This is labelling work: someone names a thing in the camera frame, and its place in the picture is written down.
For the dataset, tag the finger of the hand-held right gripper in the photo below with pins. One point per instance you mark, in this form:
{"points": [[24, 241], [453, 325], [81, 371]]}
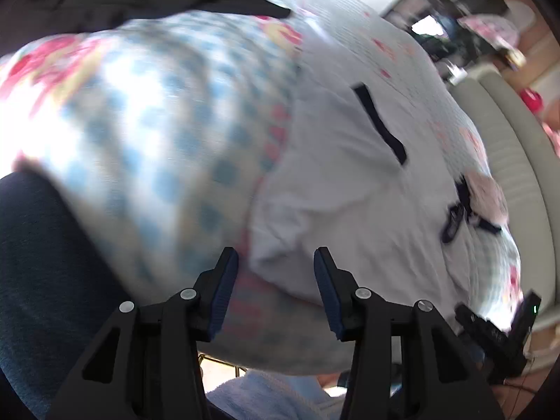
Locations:
{"points": [[479, 326]]}

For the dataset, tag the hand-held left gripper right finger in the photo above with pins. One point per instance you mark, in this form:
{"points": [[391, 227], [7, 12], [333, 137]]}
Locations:
{"points": [[328, 293]]}

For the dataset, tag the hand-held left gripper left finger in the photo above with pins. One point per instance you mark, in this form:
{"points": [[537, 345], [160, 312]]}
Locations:
{"points": [[221, 293]]}

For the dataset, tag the white shirt with navy trim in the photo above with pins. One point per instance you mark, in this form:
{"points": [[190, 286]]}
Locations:
{"points": [[341, 210]]}

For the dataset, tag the folded pink garment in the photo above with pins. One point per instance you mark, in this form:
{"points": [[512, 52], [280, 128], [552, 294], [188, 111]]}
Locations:
{"points": [[488, 194]]}

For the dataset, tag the blue checked printed blanket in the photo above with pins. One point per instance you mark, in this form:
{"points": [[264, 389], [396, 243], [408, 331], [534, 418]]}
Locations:
{"points": [[153, 140]]}

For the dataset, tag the grey padded headboard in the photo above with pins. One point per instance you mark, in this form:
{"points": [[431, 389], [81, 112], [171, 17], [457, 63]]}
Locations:
{"points": [[516, 162]]}

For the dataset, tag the person's blue jeans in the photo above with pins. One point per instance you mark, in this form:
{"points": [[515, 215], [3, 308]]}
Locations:
{"points": [[43, 271]]}

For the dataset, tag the red round plush toy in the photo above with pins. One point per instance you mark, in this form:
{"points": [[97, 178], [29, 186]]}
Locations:
{"points": [[533, 100]]}

